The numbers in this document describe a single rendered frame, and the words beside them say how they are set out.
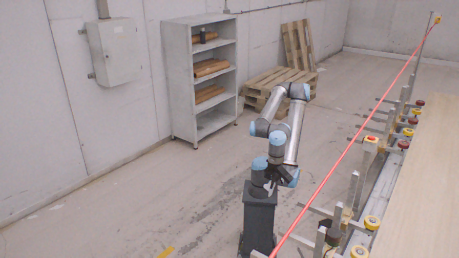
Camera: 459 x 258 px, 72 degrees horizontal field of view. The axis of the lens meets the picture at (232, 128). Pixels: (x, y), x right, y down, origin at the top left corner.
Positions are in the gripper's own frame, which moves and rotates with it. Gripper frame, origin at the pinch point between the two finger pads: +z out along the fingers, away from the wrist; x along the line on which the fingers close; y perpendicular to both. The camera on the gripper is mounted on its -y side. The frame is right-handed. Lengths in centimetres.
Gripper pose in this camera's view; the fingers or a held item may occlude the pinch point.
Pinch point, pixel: (276, 191)
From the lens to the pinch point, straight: 190.4
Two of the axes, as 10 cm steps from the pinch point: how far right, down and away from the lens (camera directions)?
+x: -6.1, 3.6, -7.0
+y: -7.9, -2.8, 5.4
